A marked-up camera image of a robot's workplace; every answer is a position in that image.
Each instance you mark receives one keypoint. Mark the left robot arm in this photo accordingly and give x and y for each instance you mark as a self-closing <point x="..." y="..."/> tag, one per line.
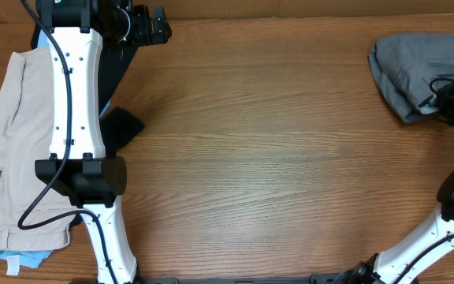
<point x="94" y="186"/>

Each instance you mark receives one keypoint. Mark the beige shorts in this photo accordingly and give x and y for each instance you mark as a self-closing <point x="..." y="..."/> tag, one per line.
<point x="26" y="124"/>

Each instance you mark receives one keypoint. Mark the light blue garment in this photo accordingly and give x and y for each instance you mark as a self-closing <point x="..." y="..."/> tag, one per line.
<point x="26" y="258"/>

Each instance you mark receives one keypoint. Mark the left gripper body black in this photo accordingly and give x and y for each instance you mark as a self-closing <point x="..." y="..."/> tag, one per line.
<point x="139" y="33"/>

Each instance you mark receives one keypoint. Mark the grey shorts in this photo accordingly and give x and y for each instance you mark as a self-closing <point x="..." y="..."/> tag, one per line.
<point x="403" y="65"/>

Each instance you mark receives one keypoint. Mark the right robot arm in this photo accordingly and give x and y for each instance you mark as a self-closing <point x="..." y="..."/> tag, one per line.
<point x="432" y="239"/>

